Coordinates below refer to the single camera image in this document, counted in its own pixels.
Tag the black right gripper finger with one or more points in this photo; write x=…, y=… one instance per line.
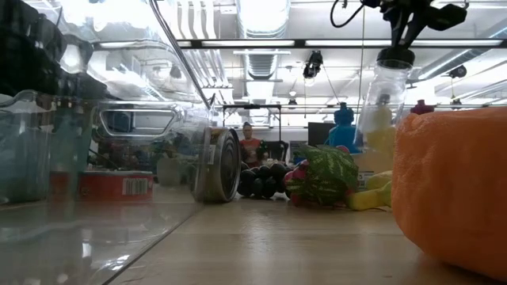
x=397, y=31
x=416, y=31

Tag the clear bottle black lid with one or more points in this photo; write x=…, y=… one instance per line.
x=386, y=87

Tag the purple squeeze bottle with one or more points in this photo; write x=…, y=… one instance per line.
x=421, y=107

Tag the yellow squeeze bottle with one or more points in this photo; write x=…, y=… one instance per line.
x=386, y=144

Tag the blue squeeze bottle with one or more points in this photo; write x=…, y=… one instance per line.
x=342, y=134

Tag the orange tangerine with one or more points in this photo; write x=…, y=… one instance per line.
x=455, y=190

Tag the yellow banana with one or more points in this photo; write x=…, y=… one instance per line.
x=368, y=200

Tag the dark grape bunch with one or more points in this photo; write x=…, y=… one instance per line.
x=261, y=182

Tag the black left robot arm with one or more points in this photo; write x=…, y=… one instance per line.
x=24, y=47

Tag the black monitor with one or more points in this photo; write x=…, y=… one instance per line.
x=319, y=134

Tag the black metal rack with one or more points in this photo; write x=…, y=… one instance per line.
x=251, y=106

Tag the black office chair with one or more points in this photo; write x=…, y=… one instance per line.
x=277, y=150

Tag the person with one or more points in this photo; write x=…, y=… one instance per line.
x=250, y=150

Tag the small spice jar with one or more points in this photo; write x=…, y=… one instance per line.
x=222, y=166

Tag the tin can red label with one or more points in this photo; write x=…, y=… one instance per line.
x=103, y=186

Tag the clear plastic container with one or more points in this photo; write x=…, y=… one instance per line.
x=79, y=237

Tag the black overhead camera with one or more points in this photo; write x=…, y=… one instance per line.
x=313, y=65

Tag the silver ventilation duct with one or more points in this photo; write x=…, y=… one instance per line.
x=263, y=20

